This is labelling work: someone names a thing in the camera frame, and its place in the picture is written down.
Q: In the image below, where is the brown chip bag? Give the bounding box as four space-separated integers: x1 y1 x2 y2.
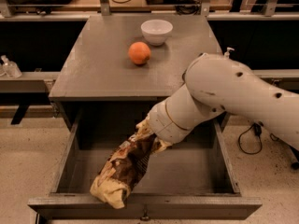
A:
90 134 156 209

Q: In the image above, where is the black stand leg right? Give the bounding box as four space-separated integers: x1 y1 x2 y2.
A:
290 147 299 170

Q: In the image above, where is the white pump bottle right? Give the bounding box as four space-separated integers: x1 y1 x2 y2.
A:
223 47 235 59

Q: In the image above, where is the metal drawer handle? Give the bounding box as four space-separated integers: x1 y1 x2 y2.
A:
140 208 150 221

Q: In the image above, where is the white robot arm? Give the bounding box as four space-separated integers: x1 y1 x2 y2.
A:
135 53 299 150

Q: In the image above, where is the open grey top drawer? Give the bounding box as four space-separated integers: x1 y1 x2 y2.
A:
28 102 262 221

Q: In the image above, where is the orange fruit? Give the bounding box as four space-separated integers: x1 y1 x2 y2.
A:
128 42 151 65

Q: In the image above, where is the black floor cable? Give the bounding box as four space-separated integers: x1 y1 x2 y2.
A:
237 122 263 156

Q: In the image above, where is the grey cabinet counter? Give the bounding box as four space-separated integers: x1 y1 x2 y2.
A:
49 13 224 133

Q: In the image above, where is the clear sanitizer bottle left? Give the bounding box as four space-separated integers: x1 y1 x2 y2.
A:
1 55 21 78

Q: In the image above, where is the white bowl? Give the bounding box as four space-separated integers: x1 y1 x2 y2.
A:
141 20 173 46

